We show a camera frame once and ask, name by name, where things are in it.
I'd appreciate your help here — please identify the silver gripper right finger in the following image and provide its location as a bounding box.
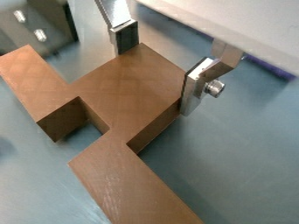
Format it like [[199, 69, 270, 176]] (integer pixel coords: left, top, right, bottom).
[[181, 39, 243, 116]]

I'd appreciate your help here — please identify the dark grey fixture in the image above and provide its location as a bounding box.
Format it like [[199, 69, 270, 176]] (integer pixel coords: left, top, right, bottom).
[[0, 0, 79, 57]]

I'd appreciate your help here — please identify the purple base block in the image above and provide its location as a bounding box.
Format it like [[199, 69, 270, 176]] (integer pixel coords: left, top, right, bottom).
[[245, 54, 297, 81]]

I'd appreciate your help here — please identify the brown T-shaped block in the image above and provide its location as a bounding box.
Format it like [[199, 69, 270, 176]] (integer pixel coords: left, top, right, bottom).
[[0, 44, 203, 224]]

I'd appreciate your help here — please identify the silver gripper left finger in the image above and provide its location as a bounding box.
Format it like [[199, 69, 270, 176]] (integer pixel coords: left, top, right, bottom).
[[95, 0, 139, 55]]

